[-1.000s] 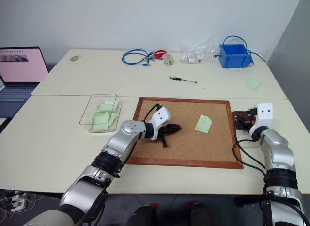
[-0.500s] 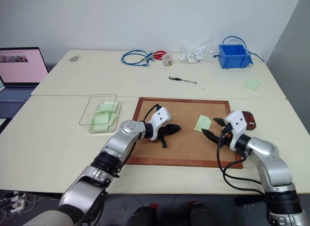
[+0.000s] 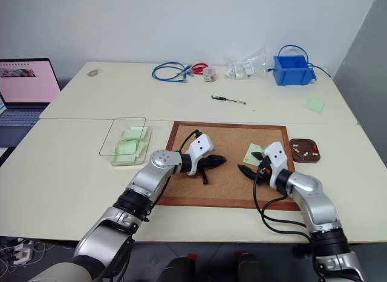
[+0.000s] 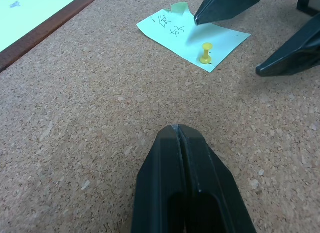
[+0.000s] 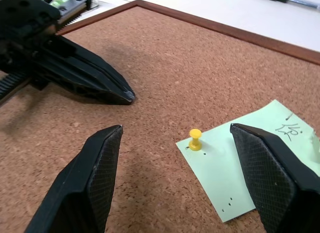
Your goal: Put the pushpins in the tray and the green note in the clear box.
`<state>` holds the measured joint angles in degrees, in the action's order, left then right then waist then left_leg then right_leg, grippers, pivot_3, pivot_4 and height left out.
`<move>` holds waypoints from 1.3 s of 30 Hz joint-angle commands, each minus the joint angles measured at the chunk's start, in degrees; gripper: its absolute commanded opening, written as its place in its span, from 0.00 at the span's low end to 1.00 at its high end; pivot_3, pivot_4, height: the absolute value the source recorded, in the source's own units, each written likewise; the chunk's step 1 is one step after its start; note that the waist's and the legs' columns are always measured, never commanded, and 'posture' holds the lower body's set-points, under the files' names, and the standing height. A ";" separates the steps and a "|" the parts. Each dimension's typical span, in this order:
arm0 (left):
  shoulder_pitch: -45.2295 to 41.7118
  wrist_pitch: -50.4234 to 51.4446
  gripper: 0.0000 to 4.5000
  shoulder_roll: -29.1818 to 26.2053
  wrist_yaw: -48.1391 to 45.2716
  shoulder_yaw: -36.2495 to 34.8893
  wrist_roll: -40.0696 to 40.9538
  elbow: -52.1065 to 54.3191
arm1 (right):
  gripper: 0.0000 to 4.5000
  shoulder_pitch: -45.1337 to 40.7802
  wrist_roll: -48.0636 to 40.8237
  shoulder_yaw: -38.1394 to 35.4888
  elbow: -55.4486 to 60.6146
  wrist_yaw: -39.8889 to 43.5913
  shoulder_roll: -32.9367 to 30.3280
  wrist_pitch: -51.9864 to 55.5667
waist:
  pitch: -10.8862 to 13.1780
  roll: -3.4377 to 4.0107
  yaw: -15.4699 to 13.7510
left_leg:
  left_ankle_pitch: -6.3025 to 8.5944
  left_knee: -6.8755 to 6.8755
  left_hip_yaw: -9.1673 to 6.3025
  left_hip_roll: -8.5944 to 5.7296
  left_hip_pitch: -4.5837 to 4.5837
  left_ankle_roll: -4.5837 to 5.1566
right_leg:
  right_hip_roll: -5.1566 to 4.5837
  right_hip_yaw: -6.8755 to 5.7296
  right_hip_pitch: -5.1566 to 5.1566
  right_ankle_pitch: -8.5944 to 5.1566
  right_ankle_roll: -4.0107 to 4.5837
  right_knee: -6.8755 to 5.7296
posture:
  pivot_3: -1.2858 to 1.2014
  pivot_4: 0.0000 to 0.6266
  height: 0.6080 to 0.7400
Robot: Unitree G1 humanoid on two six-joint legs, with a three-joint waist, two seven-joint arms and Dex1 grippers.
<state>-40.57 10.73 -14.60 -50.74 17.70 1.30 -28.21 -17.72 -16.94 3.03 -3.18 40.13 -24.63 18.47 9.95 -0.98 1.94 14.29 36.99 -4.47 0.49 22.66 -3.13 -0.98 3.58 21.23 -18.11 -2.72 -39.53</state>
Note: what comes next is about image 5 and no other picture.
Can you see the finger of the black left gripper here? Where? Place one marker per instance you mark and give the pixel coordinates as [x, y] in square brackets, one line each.
[95, 61]
[82, 80]

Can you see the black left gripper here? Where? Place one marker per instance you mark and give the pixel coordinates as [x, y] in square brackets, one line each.
[22, 23]

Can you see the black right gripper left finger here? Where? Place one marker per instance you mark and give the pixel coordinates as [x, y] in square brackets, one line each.
[75, 188]

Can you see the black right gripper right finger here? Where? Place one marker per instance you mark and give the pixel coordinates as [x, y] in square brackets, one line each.
[275, 183]

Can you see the green paper note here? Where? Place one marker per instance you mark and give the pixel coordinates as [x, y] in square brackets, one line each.
[220, 173]

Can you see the wood-framed cork board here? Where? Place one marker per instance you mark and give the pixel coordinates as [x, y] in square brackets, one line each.
[175, 75]

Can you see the yellow pushpin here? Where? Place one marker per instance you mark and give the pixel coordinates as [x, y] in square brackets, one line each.
[195, 141]

